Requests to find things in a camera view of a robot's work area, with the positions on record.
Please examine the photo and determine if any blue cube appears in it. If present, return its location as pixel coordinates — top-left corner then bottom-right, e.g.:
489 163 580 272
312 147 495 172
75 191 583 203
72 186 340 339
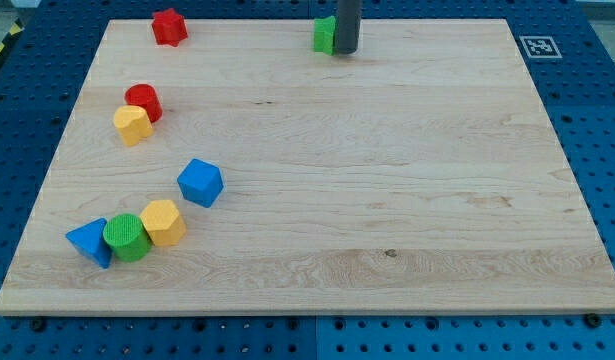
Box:
177 159 223 208

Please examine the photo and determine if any light wooden board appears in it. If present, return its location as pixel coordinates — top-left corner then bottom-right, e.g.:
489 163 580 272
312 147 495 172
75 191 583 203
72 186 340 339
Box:
0 19 615 316

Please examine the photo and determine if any yellow hexagon block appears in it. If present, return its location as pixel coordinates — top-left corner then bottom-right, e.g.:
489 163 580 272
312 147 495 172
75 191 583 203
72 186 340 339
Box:
140 199 187 247

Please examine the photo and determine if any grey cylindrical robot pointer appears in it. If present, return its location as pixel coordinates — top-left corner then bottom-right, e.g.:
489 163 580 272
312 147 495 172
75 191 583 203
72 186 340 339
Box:
334 0 362 55

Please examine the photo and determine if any yellow heart block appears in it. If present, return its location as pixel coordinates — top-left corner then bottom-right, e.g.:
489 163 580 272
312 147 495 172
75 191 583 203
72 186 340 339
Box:
113 105 153 147

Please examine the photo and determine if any red cylinder block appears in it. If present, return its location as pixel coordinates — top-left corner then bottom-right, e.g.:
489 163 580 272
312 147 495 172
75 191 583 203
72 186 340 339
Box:
124 83 163 123

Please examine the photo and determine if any green cylinder block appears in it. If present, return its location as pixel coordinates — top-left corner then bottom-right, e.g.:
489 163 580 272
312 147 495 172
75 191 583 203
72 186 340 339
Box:
103 213 152 262

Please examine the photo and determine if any red star block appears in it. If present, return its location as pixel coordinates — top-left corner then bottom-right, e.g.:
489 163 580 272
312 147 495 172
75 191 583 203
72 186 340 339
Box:
151 8 188 47

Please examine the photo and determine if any blue triangle block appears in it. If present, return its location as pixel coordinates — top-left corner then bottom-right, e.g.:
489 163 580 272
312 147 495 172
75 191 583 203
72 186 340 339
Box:
65 218 112 269

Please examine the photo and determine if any white fiducial marker tag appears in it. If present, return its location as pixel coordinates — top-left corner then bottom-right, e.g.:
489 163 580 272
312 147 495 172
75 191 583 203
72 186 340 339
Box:
520 35 562 59

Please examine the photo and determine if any black bolt left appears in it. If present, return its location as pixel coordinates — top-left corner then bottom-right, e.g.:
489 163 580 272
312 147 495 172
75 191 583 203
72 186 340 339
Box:
29 317 47 333

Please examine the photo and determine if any black bolt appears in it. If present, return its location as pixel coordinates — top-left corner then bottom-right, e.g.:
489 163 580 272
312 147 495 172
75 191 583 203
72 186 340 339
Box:
29 317 47 333
583 313 603 329

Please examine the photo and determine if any black bolt right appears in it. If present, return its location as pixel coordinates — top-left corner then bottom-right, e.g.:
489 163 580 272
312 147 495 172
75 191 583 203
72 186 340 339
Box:
583 313 603 329

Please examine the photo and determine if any black yellow hazard tape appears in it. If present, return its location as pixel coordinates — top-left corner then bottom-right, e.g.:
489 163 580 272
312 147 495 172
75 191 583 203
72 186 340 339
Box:
0 18 25 68

